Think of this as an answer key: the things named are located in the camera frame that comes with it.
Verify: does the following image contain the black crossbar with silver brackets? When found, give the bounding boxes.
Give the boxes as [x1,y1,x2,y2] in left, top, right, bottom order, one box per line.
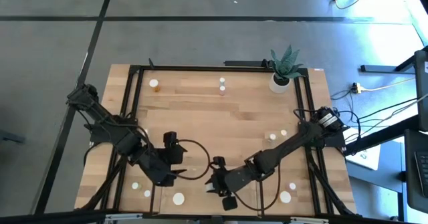
[0,209,428,224]

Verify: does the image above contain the clear acrylic shelf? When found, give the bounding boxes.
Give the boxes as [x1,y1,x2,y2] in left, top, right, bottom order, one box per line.
[149,158,265,217]

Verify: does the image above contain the white paper sheet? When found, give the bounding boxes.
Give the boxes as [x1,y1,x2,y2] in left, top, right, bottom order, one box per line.
[346,143,382,171]

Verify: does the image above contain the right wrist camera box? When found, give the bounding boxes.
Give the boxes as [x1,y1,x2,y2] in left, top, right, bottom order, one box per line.
[222,195,239,212]

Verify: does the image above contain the grey side table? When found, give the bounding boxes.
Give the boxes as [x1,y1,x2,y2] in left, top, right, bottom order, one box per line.
[346,140,407,194]

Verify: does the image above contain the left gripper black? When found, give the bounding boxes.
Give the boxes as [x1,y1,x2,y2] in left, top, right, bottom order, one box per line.
[150,144,188,187]

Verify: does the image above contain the black cable bundle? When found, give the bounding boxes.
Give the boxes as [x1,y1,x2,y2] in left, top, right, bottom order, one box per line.
[329,89,428,144]

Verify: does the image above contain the black aluminium table frame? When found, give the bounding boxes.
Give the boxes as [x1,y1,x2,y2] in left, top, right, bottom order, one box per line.
[75,63,357,218]

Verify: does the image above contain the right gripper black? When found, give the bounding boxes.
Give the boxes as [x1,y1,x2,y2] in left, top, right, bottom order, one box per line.
[212,156,248,198]

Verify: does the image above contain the black diagonal desk beam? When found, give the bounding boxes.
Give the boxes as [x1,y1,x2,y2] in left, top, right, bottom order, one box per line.
[344,114,421,157]

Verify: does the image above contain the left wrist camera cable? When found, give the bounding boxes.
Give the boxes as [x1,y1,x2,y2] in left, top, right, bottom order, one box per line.
[173,138,212,181]

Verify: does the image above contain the green plant in white pot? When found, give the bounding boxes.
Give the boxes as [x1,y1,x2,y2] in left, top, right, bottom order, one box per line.
[268,44,304,94]

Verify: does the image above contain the black desk foot bar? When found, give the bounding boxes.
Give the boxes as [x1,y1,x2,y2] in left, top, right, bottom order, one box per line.
[360,55,419,74]

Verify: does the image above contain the large orange pill bottle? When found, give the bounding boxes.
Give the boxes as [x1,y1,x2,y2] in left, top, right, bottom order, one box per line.
[148,78,161,93]

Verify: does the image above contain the black laptop keyboard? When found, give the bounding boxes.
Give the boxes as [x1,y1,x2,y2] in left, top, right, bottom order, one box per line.
[403,128,428,215]

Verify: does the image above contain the dark grey floor object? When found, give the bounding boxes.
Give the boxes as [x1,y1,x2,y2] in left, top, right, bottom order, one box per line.
[0,128,27,145]

